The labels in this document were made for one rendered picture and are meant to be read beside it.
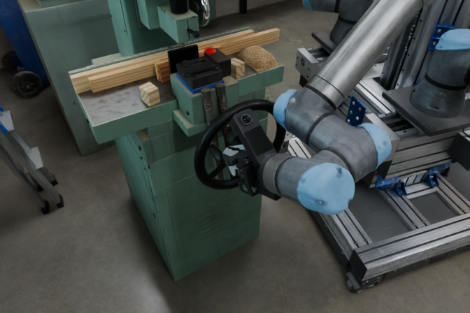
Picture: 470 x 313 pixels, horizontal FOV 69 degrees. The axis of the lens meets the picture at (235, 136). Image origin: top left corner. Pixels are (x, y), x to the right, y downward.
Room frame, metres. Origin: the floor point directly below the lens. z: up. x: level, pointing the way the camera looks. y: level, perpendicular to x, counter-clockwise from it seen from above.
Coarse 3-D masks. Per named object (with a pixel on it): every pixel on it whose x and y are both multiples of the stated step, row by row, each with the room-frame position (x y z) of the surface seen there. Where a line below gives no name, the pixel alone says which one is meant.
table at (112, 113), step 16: (144, 80) 0.89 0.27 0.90; (240, 80) 0.89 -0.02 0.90; (256, 80) 0.93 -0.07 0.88; (272, 80) 0.96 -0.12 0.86; (80, 96) 0.80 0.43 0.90; (96, 96) 0.80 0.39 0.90; (112, 96) 0.80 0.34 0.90; (128, 96) 0.80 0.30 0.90; (160, 96) 0.80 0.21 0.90; (96, 112) 0.73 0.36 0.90; (112, 112) 0.73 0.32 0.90; (128, 112) 0.73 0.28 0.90; (144, 112) 0.74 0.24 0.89; (160, 112) 0.76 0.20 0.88; (176, 112) 0.77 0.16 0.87; (96, 128) 0.67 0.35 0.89; (112, 128) 0.69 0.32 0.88; (128, 128) 0.71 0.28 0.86; (144, 128) 0.73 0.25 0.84; (192, 128) 0.70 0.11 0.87
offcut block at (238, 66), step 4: (232, 60) 0.93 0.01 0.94; (236, 60) 0.93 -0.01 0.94; (240, 60) 0.93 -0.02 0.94; (232, 64) 0.90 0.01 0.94; (236, 64) 0.90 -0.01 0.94; (240, 64) 0.91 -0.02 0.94; (244, 64) 0.92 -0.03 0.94; (232, 68) 0.90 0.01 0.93; (236, 68) 0.89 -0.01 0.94; (240, 68) 0.90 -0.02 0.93; (244, 68) 0.92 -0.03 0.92; (232, 72) 0.90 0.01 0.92; (236, 72) 0.89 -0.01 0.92; (240, 72) 0.91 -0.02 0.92; (232, 76) 0.90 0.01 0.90; (236, 76) 0.89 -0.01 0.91; (240, 76) 0.91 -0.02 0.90
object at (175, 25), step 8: (160, 8) 1.01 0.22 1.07; (168, 8) 1.01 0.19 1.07; (160, 16) 1.02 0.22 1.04; (168, 16) 0.97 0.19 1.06; (176, 16) 0.95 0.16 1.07; (184, 16) 0.95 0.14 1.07; (192, 16) 0.95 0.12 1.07; (160, 24) 1.03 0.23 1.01; (168, 24) 0.97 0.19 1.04; (176, 24) 0.92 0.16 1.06; (184, 24) 0.93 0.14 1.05; (192, 24) 0.95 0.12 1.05; (168, 32) 0.98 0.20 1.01; (176, 32) 0.92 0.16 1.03; (184, 32) 0.93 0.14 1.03; (176, 40) 0.93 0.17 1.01; (184, 40) 0.93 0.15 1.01
